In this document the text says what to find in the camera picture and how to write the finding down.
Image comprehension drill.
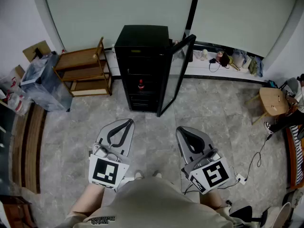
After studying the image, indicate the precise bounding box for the brown wooden cabinet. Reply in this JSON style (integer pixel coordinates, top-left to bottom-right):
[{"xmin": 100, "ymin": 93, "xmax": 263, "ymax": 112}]
[{"xmin": 0, "ymin": 195, "xmax": 37, "ymax": 228}]

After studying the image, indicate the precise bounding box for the clear plastic bag red print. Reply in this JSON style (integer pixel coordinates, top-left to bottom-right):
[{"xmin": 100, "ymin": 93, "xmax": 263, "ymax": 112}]
[{"xmin": 0, "ymin": 65, "xmax": 33, "ymax": 116}]

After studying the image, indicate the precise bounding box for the brown cardboard box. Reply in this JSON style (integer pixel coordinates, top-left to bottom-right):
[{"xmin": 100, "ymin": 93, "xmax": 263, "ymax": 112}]
[{"xmin": 22, "ymin": 40, "xmax": 52, "ymax": 63}]

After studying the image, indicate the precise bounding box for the person's beige shirt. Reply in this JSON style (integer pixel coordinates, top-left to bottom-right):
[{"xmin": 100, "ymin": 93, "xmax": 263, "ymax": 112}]
[{"xmin": 54, "ymin": 176, "xmax": 240, "ymax": 228}]

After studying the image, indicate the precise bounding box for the wooden plank bench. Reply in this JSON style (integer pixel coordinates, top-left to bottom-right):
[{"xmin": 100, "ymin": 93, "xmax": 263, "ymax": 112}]
[{"xmin": 11, "ymin": 103, "xmax": 47, "ymax": 194}]

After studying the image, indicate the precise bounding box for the grey marble floor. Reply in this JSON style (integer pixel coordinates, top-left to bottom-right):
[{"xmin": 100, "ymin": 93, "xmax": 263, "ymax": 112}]
[{"xmin": 9, "ymin": 76, "xmax": 296, "ymax": 228}]

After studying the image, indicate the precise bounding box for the black pouch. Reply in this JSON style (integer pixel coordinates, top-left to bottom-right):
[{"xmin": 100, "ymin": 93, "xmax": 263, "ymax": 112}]
[{"xmin": 219, "ymin": 52, "xmax": 231, "ymax": 68}]

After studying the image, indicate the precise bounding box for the wooden shelf rack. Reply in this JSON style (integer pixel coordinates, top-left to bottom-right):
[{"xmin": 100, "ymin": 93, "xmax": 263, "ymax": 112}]
[{"xmin": 52, "ymin": 37, "xmax": 113, "ymax": 97}]

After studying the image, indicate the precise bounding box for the green cloth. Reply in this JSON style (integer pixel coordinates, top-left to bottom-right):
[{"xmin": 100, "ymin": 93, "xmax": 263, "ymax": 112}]
[{"xmin": 247, "ymin": 56, "xmax": 258, "ymax": 76}]

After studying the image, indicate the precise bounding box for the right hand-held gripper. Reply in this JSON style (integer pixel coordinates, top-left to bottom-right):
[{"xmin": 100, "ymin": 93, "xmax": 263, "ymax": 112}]
[{"xmin": 176, "ymin": 126, "xmax": 232, "ymax": 195}]

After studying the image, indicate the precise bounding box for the black window frame post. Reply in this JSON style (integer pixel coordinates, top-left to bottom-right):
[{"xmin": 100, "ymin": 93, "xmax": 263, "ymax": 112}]
[{"xmin": 184, "ymin": 0, "xmax": 201, "ymax": 37}]

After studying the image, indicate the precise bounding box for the black glass-door fridge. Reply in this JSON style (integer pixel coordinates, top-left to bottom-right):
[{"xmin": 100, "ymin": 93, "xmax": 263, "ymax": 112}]
[{"xmin": 114, "ymin": 24, "xmax": 197, "ymax": 118}]

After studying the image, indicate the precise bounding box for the person's right forearm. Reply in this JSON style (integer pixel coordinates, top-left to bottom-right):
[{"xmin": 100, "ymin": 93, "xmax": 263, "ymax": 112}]
[{"xmin": 199, "ymin": 189, "xmax": 225, "ymax": 210}]

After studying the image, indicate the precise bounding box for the white chair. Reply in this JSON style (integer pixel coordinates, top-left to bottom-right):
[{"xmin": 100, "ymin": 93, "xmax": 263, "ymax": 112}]
[{"xmin": 267, "ymin": 201, "xmax": 292, "ymax": 228}]

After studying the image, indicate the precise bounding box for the black floor cable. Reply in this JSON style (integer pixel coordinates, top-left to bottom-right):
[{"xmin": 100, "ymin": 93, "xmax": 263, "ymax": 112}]
[{"xmin": 244, "ymin": 133, "xmax": 272, "ymax": 182}]

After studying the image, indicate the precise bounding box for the black charger with cable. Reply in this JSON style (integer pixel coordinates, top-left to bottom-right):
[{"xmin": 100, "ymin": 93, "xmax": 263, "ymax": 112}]
[{"xmin": 209, "ymin": 57, "xmax": 223, "ymax": 73}]

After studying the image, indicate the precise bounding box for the blue white cloth bag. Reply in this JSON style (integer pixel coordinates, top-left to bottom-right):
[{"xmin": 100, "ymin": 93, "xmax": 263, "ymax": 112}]
[{"xmin": 231, "ymin": 48, "xmax": 248, "ymax": 68}]

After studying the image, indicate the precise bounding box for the blue cloth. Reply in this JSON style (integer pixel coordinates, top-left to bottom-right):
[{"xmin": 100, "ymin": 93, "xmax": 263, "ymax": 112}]
[{"xmin": 256, "ymin": 57, "xmax": 265, "ymax": 78}]

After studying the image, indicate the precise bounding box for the plastic-wrapped dark box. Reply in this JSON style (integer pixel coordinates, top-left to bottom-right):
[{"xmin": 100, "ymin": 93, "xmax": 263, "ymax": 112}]
[{"xmin": 20, "ymin": 53, "xmax": 73, "ymax": 113}]

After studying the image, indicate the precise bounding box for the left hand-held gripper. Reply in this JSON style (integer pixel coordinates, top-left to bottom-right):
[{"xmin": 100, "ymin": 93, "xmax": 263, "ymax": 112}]
[{"xmin": 88, "ymin": 118, "xmax": 135, "ymax": 190}]

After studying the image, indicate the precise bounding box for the round wooden stool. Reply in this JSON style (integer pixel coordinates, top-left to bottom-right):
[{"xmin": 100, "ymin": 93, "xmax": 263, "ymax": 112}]
[{"xmin": 244, "ymin": 87, "xmax": 291, "ymax": 125}]

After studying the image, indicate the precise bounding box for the person's left forearm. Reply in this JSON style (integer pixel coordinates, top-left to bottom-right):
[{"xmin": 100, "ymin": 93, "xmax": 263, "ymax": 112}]
[{"xmin": 67, "ymin": 181, "xmax": 105, "ymax": 219}]

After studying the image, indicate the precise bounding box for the white power strip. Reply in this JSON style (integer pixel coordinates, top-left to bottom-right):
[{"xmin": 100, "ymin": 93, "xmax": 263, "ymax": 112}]
[{"xmin": 234, "ymin": 173, "xmax": 247, "ymax": 184}]

